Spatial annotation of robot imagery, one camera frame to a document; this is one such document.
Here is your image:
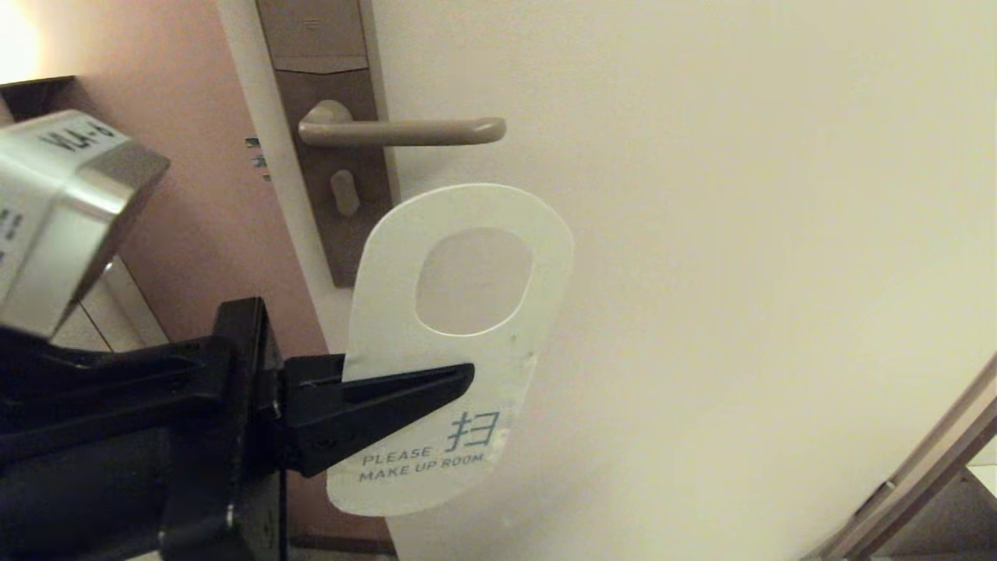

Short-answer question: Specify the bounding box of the blue and white door hanger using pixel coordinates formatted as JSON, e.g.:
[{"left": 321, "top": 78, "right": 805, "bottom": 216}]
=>
[{"left": 327, "top": 183, "right": 576, "bottom": 517}]

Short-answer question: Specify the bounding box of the metal door latch plate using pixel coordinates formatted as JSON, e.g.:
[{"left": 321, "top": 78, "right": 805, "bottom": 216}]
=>
[{"left": 245, "top": 136, "right": 272, "bottom": 182}]

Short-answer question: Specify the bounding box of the bronze door lock plate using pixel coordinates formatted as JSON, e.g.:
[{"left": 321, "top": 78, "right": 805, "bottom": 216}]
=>
[{"left": 255, "top": 0, "right": 402, "bottom": 288}]

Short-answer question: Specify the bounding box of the cream door panel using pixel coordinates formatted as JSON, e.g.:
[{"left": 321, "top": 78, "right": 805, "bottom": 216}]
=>
[{"left": 218, "top": 0, "right": 997, "bottom": 561}]

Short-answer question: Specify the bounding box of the small dark hinge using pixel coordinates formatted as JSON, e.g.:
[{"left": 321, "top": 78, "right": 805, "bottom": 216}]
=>
[{"left": 854, "top": 482, "right": 897, "bottom": 517}]

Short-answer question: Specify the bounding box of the black left camera bracket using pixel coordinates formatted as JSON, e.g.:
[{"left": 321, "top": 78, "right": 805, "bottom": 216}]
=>
[{"left": 0, "top": 323, "right": 234, "bottom": 460}]

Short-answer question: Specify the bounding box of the pink-brown door frame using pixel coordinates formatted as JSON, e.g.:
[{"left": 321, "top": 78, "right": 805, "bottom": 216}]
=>
[{"left": 23, "top": 0, "right": 394, "bottom": 556}]

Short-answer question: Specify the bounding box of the bronze door handle lever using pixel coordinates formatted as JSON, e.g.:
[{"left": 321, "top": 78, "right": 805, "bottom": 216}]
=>
[{"left": 298, "top": 100, "right": 507, "bottom": 149}]

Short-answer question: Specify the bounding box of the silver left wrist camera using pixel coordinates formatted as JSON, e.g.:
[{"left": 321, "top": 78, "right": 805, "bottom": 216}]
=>
[{"left": 0, "top": 109, "right": 171, "bottom": 340}]

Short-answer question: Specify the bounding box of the brown wooden frame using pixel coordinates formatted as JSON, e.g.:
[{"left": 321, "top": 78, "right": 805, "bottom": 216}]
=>
[{"left": 810, "top": 355, "right": 997, "bottom": 561}]

